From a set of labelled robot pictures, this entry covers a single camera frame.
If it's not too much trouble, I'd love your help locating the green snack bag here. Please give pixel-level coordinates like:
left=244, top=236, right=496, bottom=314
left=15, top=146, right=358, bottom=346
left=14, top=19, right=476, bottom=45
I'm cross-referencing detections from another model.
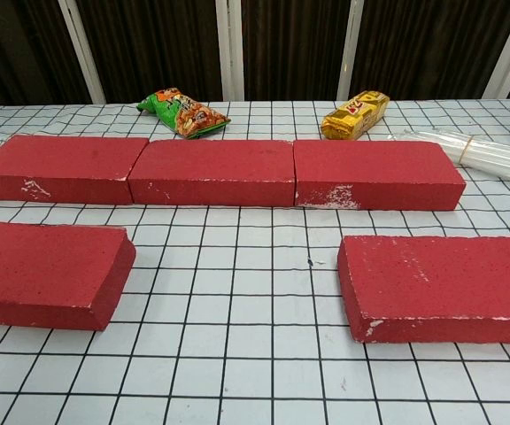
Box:
left=136, top=87, right=232, bottom=141

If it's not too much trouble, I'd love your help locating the white black-grid tablecloth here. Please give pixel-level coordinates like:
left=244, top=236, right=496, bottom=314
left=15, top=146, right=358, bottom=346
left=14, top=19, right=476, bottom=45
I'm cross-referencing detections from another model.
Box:
left=0, top=97, right=510, bottom=425

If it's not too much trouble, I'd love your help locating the gold biscuit pack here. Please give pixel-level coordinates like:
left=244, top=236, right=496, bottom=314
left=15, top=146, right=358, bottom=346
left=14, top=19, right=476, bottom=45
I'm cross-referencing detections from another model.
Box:
left=321, top=90, right=390, bottom=141

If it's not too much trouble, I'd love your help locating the clear plastic straw bundle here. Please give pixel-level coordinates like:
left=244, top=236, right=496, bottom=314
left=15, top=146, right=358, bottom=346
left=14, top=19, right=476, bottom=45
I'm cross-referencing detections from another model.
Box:
left=385, top=127, right=510, bottom=191

